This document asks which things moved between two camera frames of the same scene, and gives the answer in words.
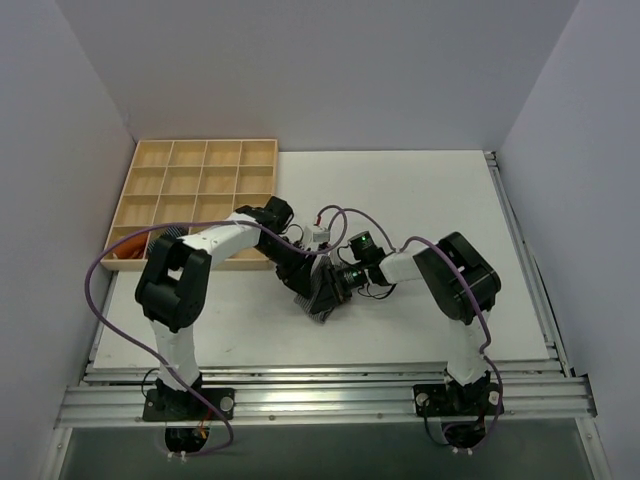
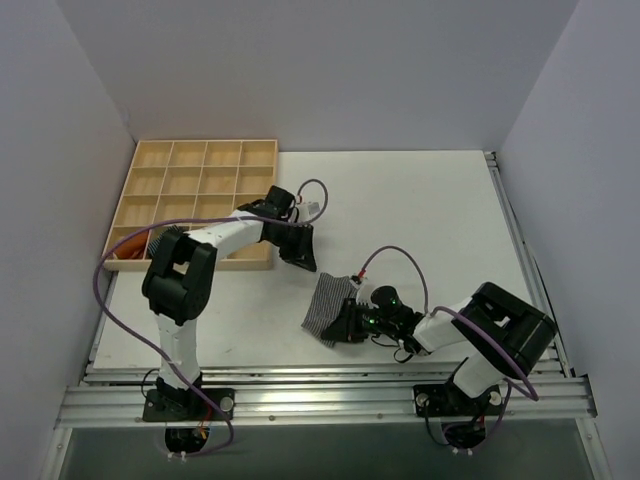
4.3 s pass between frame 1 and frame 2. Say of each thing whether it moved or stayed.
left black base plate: stayed
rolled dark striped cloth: stayed
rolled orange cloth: stayed
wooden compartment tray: stayed
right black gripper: moved
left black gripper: moved
